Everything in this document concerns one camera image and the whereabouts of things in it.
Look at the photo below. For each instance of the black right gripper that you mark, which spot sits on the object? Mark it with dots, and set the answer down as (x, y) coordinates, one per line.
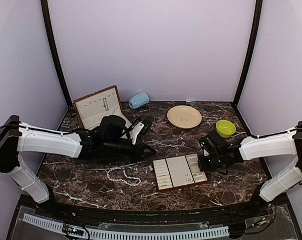
(203, 166)

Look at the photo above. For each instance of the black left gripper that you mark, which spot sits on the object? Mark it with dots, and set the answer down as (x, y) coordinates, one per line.
(138, 155)

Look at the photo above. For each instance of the red earring tray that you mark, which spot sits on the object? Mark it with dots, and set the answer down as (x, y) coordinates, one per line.
(178, 172)

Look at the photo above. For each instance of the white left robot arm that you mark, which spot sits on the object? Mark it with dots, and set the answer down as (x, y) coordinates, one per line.
(18, 137)

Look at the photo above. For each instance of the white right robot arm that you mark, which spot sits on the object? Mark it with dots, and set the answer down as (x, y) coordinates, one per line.
(287, 142)

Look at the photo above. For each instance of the red wooden jewelry box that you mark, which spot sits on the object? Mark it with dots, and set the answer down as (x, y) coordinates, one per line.
(93, 107)

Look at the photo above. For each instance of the green small bowl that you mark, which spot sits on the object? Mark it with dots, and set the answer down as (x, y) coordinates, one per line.
(225, 128)

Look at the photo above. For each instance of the cream ceramic plate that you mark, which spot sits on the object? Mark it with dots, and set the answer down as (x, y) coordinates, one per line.
(184, 117)

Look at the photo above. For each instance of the light blue cup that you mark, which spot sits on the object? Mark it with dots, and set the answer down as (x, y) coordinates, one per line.
(139, 100)

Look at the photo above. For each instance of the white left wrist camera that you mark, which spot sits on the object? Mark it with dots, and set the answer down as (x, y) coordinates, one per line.
(139, 127)

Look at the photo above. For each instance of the white slotted cable duct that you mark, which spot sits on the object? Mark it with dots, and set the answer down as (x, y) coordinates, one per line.
(125, 231)

